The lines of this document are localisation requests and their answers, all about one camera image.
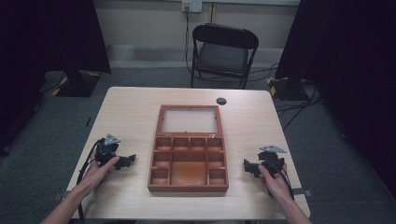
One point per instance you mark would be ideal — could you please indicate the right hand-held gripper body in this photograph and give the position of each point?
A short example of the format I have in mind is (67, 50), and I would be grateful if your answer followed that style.
(271, 158)

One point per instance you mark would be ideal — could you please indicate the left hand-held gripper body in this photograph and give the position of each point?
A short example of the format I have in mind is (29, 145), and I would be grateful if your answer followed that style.
(106, 151)

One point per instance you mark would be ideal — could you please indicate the brown wooden compartment box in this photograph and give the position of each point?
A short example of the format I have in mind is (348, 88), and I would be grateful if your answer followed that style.
(188, 174)

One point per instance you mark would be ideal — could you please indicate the person's left hand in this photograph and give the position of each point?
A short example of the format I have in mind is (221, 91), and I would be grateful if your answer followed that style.
(99, 174)

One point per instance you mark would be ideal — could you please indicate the person's right hand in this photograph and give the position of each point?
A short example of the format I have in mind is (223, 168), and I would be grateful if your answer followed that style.
(274, 185)

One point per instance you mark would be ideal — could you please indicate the black round table grommet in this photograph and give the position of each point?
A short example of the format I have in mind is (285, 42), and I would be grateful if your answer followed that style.
(221, 101)

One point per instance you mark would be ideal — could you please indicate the black stand base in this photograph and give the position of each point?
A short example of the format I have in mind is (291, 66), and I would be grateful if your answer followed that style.
(288, 88)
(79, 84)

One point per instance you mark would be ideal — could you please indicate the black folding chair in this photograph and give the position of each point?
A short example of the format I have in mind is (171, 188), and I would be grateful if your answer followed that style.
(222, 57)

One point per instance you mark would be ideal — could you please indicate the black curtain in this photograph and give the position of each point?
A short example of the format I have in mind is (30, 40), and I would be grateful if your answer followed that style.
(46, 34)
(348, 46)

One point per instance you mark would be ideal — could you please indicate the grey table bracket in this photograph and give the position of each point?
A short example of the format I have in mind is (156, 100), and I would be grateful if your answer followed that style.
(303, 192)

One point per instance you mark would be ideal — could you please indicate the white wall outlet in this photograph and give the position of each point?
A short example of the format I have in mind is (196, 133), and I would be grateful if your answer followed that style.
(192, 5)

